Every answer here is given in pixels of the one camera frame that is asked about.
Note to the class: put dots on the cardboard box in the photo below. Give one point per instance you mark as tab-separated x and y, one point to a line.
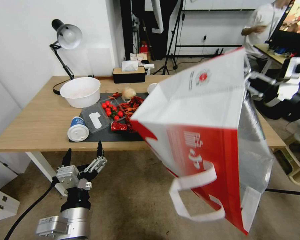
137	57

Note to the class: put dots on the black tripod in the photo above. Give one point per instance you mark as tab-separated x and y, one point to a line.
173	37

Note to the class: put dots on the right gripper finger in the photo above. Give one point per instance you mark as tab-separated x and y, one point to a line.
261	77
255	91

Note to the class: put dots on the white cabinet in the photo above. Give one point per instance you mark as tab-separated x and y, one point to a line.
2	170

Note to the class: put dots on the white case with latches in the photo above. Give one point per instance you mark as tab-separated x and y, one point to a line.
2	205

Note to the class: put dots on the red crayfish shell pile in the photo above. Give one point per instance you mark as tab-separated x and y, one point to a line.
132	105

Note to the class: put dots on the crumpled red wrapper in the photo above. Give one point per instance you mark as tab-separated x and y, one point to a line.
118	126

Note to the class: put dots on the small white device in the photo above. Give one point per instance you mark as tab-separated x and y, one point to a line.
148	67

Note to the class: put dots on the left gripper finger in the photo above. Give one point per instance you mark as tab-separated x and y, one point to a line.
66	158
98	162

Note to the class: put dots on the black backdrop panel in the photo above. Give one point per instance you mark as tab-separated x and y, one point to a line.
130	30

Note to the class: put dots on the white plastic bowl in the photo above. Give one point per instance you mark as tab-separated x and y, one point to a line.
80	98

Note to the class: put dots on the black table mat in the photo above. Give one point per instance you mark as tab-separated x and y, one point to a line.
102	136

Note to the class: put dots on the red fire extinguisher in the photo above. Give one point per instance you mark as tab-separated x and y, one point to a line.
144	47

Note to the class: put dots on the person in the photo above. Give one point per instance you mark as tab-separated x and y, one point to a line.
258	17

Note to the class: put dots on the small white cup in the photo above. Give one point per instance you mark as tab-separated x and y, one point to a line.
152	88

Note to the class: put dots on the black monitor screen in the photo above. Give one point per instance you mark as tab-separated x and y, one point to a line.
295	37

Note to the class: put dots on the white tissue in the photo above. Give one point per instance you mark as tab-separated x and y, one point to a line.
129	65

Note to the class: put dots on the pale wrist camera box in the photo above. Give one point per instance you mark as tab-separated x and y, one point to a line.
295	70
68	176

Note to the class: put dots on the black tripod leg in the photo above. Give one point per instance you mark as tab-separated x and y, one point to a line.
290	192

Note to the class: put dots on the white blue paper cup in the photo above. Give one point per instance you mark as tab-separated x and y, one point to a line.
77	132

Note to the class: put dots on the red white delivery bag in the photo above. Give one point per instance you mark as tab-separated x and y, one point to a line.
202	107

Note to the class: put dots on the clear plastic tomato container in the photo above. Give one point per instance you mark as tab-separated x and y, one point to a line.
120	108

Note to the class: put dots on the clear plastic container lid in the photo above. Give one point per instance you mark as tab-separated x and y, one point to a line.
95	120

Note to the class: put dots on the black desk lamp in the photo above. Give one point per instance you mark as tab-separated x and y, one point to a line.
69	37

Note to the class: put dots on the black tissue box wooden lid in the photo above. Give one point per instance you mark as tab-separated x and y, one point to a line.
128	77

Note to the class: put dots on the wooden side desk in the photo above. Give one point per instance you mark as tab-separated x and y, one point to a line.
265	51

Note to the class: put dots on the small red wrapper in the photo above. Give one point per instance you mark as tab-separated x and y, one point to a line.
115	95

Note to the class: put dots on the wooden table white legs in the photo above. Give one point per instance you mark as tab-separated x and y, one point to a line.
40	120

